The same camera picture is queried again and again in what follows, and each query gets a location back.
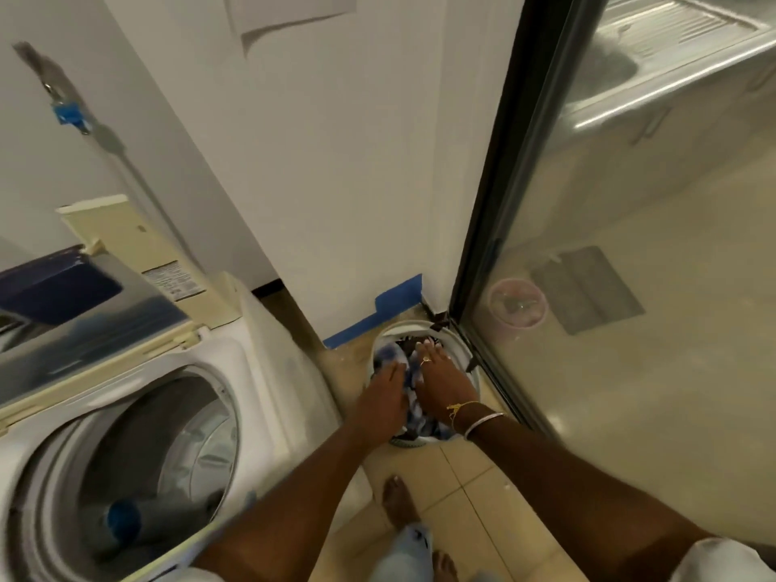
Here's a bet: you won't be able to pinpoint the white paper sheet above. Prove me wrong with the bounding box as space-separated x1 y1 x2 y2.
224 0 359 58

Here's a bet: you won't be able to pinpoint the black framed glass door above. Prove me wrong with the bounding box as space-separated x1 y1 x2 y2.
448 0 776 552

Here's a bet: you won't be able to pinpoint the steel kitchen sink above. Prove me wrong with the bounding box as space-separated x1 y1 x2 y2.
557 0 776 134

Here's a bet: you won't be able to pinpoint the blue patterned garment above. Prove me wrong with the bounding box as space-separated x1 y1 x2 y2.
375 342 453 443

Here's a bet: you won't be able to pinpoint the person's light blue jeans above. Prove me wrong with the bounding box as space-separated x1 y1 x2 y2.
369 521 435 582

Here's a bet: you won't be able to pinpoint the person's left forearm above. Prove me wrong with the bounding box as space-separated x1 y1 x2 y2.
193 417 401 582

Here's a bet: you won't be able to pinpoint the white round laundry hamper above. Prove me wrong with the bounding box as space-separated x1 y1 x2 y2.
369 320 483 449

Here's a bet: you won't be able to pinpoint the person's left hand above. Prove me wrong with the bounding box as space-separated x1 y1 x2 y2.
354 360 408 446

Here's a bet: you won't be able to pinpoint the pink plastic basin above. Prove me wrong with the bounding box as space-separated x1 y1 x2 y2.
487 276 550 329

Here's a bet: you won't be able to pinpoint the blue cream washing machine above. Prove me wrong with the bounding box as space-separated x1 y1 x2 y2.
0 194 374 582

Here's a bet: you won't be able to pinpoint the grey floor mat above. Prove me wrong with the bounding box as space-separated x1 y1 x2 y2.
532 246 646 336

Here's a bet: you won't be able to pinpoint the silver bangle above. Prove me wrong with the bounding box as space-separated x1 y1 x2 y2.
463 411 505 442

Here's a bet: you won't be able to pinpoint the gold bracelet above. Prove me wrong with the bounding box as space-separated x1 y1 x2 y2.
447 400 483 431

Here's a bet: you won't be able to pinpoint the metal wall tap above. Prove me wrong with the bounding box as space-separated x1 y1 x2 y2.
13 41 68 107

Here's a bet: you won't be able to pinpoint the white inlet hose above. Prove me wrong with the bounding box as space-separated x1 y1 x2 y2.
91 124 201 268

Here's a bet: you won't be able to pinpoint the person's right hand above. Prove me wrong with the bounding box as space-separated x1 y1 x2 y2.
414 339 480 434

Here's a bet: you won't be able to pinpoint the person's right forearm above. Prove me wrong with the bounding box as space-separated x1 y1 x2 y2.
466 415 716 582

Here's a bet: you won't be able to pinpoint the person's left foot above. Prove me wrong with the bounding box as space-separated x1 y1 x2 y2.
382 475 423 531

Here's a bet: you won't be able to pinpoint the person's white shirt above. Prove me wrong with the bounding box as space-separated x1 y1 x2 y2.
151 536 776 582

